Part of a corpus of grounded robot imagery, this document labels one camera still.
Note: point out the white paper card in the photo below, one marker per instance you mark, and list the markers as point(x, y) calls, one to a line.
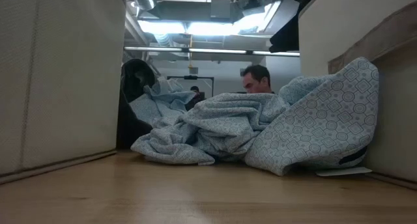
point(342, 172)

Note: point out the beige fabric bin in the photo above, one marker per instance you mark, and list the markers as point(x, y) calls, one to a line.
point(358, 22)
point(58, 80)

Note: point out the bright ceiling light panel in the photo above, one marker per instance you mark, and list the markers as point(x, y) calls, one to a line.
point(211, 28)

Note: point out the long ceiling light bar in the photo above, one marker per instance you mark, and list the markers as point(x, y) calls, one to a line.
point(211, 50)

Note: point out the light blue patterned cloth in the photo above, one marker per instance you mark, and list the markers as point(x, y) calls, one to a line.
point(319, 126)

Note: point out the person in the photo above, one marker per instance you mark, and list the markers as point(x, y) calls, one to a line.
point(257, 79)
point(195, 95)

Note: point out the grey ceiling box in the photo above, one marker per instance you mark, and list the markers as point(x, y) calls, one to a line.
point(220, 8)

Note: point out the dark grey garment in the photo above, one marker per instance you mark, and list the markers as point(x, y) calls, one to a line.
point(133, 77)

